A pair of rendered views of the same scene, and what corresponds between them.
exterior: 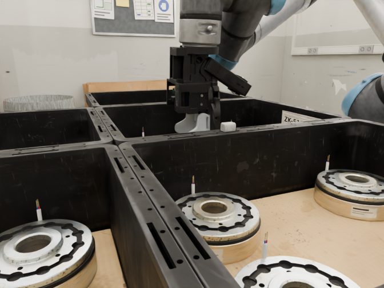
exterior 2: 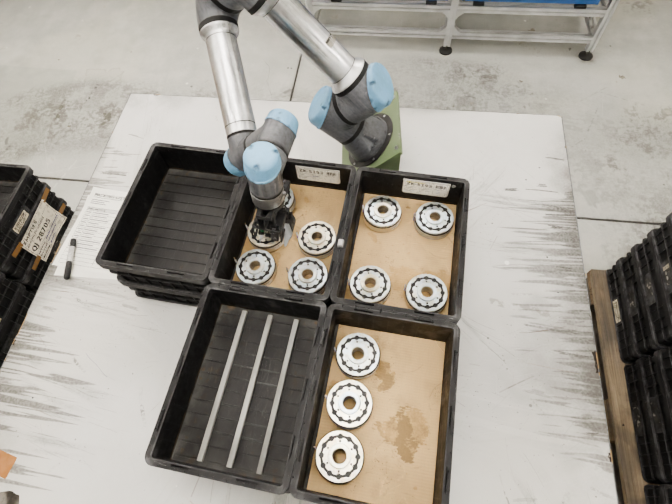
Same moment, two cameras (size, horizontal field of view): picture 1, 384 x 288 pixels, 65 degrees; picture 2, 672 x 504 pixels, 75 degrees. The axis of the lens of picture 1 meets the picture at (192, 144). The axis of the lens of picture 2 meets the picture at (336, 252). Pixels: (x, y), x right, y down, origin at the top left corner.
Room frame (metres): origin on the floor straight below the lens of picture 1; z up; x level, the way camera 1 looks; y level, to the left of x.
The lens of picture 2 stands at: (0.09, 0.37, 1.88)
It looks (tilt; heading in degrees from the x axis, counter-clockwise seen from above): 62 degrees down; 309
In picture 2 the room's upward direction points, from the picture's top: 6 degrees counter-clockwise
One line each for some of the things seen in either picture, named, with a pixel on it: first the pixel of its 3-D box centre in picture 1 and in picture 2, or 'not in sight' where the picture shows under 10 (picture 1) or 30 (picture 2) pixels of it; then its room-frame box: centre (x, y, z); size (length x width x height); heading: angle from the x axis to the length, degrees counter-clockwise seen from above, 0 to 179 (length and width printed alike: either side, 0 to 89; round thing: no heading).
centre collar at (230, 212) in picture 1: (214, 209); (370, 283); (0.31, -0.02, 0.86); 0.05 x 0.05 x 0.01
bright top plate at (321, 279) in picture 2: not in sight; (307, 275); (0.45, 0.04, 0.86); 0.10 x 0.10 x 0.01
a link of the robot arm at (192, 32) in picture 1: (200, 34); (268, 192); (0.57, -0.02, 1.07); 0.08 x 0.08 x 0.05
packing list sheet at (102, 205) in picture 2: not in sight; (102, 231); (1.16, 0.21, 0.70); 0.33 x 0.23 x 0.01; 116
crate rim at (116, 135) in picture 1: (211, 118); (287, 222); (0.56, -0.04, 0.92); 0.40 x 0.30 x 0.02; 112
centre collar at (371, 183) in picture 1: (356, 180); (382, 210); (0.39, -0.23, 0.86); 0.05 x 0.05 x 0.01
